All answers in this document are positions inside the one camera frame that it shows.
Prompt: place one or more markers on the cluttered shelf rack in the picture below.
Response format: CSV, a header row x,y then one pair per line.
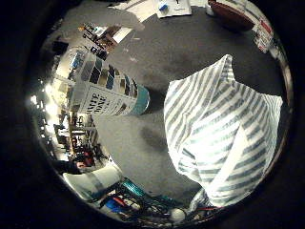
x,y
98,36

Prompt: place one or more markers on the white striped cloth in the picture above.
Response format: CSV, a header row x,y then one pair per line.
x,y
219,133

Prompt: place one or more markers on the teal electronics board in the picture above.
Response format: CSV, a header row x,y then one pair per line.
x,y
133,187

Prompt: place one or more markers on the white papers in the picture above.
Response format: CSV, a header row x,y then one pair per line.
x,y
173,7

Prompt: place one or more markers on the patterned label spray bottle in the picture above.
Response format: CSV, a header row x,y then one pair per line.
x,y
108,92

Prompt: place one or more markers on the small blue object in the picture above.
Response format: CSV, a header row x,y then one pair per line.
x,y
163,7

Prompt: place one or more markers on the printed paper cup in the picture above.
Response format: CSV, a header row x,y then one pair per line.
x,y
264,34

